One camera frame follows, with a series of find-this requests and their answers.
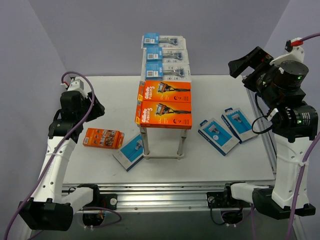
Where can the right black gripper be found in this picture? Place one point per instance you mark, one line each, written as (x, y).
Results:
(251, 78)

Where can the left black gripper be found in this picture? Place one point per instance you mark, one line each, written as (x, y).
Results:
(94, 107)

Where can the orange Fusion5 razor box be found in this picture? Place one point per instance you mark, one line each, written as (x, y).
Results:
(103, 138)
(168, 115)
(164, 91)

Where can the blue harry's box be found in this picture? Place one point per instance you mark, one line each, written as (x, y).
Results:
(218, 136)
(131, 153)
(238, 123)

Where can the clear blue-card razor blister pack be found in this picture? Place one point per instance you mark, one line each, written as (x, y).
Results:
(168, 72)

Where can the Gillette SkinGuard blister pack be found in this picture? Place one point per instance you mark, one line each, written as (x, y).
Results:
(164, 56)

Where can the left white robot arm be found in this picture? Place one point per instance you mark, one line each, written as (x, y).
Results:
(46, 208)

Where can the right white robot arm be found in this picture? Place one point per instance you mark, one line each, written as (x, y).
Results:
(295, 133)

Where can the white two-tier shelf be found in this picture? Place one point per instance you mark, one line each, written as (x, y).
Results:
(163, 143)

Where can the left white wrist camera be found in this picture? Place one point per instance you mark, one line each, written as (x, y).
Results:
(75, 85)

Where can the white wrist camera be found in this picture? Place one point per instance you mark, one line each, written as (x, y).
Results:
(75, 85)
(294, 52)

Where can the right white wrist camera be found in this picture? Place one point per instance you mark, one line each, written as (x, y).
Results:
(294, 52)

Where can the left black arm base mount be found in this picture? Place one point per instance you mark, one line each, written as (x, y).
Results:
(108, 201)

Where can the aluminium mounting rail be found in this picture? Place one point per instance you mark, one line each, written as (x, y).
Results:
(161, 197)

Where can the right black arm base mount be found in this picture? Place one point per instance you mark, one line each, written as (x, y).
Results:
(218, 200)

